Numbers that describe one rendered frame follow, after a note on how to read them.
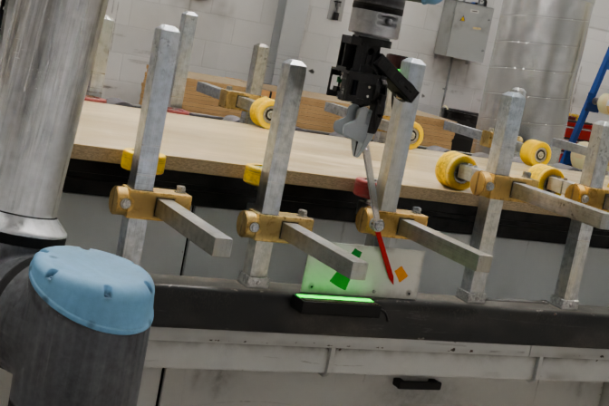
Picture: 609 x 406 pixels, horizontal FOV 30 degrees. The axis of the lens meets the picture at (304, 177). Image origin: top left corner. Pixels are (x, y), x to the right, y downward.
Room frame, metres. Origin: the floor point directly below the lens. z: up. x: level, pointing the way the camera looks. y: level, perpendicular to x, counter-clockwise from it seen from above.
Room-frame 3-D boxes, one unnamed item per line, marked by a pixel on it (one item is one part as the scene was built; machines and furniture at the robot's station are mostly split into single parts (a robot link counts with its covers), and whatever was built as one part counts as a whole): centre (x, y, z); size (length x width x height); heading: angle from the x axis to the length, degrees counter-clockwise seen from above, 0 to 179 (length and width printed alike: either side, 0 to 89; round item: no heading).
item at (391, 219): (2.20, -0.18, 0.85); 0.13 x 0.06 x 0.05; 118
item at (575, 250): (2.43, -0.61, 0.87); 0.03 x 0.03 x 0.48; 28
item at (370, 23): (2.01, -0.07, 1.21); 0.10 x 0.09 x 0.05; 28
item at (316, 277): (2.15, -0.15, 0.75); 0.26 x 0.01 x 0.10; 118
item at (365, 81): (2.01, -0.06, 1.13); 0.09 x 0.08 x 0.12; 118
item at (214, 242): (1.90, 0.21, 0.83); 0.43 x 0.03 x 0.04; 28
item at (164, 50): (1.96, 0.28, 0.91); 0.03 x 0.03 x 0.48; 28
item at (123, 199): (1.97, 0.26, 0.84); 0.13 x 0.06 x 0.05; 118
